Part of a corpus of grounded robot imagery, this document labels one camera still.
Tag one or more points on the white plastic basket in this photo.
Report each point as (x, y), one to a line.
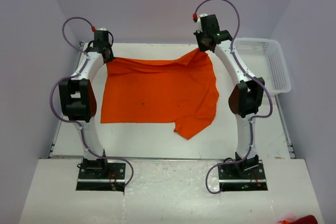
(265, 58)

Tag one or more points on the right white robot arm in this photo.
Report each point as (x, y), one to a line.
(247, 94)

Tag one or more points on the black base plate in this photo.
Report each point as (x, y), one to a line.
(101, 175)
(231, 178)

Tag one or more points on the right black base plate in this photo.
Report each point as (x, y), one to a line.
(231, 178)

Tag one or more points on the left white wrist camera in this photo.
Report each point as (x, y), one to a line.
(93, 28)

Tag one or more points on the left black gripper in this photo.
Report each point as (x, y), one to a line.
(111, 56)

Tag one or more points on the red cloth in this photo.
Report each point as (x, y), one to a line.
(309, 219)

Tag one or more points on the orange t shirt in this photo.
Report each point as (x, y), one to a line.
(181, 91)

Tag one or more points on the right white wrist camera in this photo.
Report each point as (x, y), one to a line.
(197, 20)

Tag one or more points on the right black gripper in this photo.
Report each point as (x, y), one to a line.
(201, 47)

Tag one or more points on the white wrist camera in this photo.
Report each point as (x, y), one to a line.
(93, 28)
(197, 20)

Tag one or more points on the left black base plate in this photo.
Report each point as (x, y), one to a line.
(101, 175)

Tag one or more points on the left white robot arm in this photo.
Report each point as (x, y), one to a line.
(78, 102)

